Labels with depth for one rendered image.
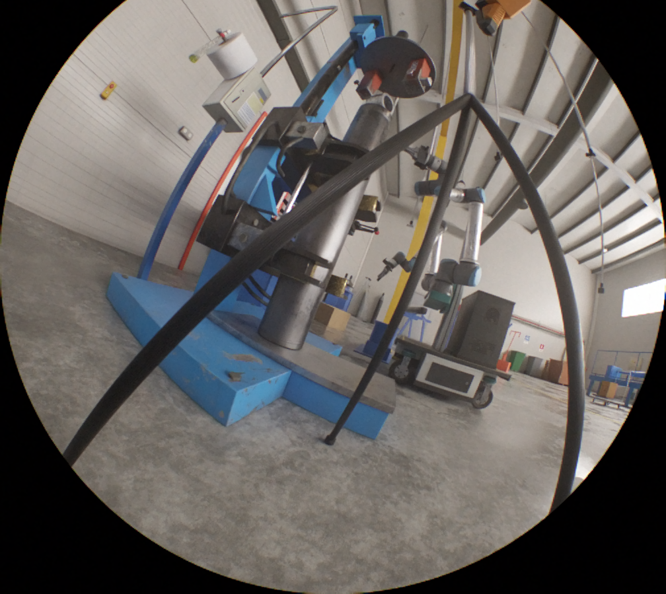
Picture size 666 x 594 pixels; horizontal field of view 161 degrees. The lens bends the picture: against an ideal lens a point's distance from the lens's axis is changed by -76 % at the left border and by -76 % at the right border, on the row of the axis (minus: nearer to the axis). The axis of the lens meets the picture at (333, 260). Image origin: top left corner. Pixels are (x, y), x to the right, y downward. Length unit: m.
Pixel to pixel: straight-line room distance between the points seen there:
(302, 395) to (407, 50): 2.02
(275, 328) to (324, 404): 0.36
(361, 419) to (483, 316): 1.27
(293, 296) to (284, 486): 0.70
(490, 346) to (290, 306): 1.44
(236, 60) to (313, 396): 1.79
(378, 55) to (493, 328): 2.14
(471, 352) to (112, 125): 3.39
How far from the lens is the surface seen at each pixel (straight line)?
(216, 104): 1.60
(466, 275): 1.72
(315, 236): 0.98
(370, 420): 0.86
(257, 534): 0.48
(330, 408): 0.87
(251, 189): 0.92
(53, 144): 2.40
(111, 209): 2.51
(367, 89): 1.79
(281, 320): 0.97
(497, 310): 1.90
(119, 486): 0.48
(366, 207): 1.27
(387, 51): 1.90
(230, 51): 1.66
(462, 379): 1.78
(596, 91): 6.24
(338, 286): 1.17
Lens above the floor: 0.41
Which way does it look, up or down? 9 degrees up
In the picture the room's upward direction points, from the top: 22 degrees clockwise
